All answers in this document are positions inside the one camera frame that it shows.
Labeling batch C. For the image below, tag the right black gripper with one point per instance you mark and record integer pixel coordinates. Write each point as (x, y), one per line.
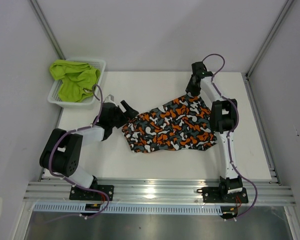
(189, 89)

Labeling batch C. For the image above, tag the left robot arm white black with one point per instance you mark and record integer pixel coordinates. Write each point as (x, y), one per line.
(62, 151)

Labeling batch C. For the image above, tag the aluminium frame post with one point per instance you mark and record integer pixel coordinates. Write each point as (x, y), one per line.
(38, 11)
(275, 27)

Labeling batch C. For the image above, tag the orange camouflage shorts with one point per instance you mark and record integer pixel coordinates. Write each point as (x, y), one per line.
(180, 124)

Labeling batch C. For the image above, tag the slotted cable duct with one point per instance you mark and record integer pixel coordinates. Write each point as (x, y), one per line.
(122, 208)

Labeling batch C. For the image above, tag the green shorts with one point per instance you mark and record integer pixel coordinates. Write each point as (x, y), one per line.
(78, 79)

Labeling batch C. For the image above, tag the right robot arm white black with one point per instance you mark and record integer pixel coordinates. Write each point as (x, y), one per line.
(223, 121)

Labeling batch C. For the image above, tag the left aluminium frame post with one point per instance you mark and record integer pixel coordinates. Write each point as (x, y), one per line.
(38, 11)

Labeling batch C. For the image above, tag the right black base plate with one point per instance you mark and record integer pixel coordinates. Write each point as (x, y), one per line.
(215, 195)

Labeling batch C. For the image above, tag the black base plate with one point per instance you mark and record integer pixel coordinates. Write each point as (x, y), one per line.
(87, 195)
(215, 195)

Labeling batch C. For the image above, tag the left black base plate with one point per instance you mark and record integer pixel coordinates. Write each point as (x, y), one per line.
(87, 195)

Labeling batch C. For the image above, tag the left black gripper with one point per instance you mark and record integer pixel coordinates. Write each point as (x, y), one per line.
(129, 113)

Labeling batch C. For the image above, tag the right aluminium frame post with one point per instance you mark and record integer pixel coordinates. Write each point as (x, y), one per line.
(275, 27)

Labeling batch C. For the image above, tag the white plastic basket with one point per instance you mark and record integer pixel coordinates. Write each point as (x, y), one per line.
(86, 103)

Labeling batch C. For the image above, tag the aluminium mounting rail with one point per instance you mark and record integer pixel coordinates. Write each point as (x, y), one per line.
(152, 191)

